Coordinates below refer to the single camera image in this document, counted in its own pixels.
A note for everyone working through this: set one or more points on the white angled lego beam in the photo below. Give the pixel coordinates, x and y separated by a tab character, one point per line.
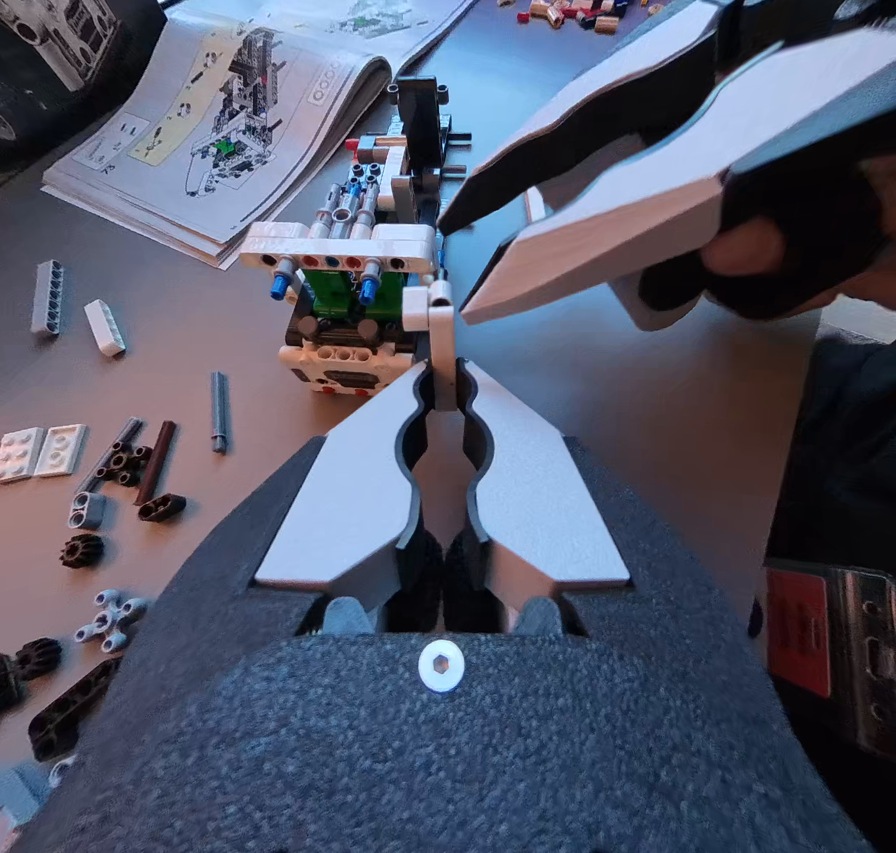
441	349

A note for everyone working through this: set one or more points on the black lego cross connector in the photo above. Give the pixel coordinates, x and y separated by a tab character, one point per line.
126	464

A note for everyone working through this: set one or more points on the light grey holed lego beam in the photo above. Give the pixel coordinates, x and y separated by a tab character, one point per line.
49	296

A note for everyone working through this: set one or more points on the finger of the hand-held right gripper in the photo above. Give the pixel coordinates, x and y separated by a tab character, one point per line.
630	223
630	68

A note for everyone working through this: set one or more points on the dark brown lego axle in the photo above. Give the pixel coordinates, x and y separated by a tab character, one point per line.
155	461

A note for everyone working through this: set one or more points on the black angled lego beam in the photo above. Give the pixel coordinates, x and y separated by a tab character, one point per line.
70	709

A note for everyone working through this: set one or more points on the lego instruction booklet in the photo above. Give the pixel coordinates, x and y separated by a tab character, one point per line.
210	96

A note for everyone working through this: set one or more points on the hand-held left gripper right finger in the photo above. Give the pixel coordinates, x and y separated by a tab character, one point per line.
539	517

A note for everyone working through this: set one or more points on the light grey two-hole connector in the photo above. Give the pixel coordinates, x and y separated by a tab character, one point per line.
87	510

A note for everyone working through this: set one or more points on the person's black clothing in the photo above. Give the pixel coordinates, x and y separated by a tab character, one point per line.
840	447

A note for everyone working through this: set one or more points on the person's right hand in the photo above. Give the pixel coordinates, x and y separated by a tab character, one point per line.
742	254

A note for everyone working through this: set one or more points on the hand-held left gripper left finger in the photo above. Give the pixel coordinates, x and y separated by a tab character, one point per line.
343	510

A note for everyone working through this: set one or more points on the light grey lego rotor connector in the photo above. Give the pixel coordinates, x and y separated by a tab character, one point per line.
112	618

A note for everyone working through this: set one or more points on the black two-hole lego beam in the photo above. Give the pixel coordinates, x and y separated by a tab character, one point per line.
162	508

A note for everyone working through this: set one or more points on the black lego block piece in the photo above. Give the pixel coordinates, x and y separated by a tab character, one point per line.
7	681

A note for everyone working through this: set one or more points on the long grey lego axle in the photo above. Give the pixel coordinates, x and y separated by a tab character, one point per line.
105	457

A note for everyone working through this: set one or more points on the lego truck model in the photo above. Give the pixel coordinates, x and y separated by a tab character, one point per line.
329	237

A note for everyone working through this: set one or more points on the short grey lego axle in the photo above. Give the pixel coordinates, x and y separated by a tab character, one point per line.
219	412

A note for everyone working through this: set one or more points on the red labelled metal device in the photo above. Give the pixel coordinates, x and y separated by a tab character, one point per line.
798	629

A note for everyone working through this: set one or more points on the black lego gear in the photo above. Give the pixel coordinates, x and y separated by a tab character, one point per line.
82	550
38	657

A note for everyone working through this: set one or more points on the black lego set box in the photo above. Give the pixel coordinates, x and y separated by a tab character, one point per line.
70	96

